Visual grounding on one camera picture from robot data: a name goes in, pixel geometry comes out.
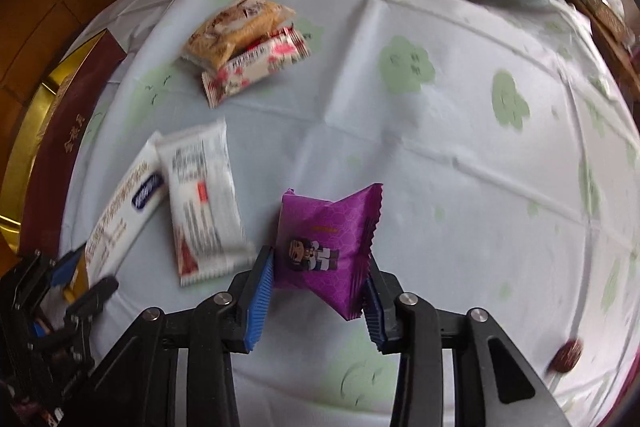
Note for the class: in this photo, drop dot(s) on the red date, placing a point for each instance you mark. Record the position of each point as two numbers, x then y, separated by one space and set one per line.
567 355

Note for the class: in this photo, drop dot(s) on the white labelled snack packet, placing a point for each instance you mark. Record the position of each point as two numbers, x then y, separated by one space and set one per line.
200 207

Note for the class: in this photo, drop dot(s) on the white cloud-print tablecloth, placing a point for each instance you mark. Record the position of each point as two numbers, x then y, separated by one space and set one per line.
400 132

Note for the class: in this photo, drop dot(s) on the pink floral snack packet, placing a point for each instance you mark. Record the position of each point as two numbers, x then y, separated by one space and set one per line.
250 67

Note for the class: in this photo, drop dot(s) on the long white snack packet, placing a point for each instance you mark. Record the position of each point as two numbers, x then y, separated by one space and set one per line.
115 227

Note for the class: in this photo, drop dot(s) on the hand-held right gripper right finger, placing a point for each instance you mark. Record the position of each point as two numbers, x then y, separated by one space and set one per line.
375 314

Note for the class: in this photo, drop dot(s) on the yellow snack packet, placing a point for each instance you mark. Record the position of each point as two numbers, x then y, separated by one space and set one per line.
240 27

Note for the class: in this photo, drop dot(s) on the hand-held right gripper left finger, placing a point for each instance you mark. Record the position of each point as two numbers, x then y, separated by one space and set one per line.
257 307

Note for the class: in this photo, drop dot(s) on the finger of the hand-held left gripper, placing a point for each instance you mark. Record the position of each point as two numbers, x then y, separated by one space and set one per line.
95 293
65 268

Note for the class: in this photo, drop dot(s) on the gold tin box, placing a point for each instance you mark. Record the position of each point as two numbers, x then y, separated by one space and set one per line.
65 122

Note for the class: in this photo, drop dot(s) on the patterned tissue box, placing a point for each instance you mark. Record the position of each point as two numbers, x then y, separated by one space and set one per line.
605 9

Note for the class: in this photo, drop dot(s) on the purple snack packet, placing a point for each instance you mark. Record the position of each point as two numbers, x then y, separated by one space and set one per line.
325 232

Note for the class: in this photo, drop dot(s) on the wooden shelf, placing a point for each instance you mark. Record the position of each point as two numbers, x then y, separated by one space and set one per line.
617 54

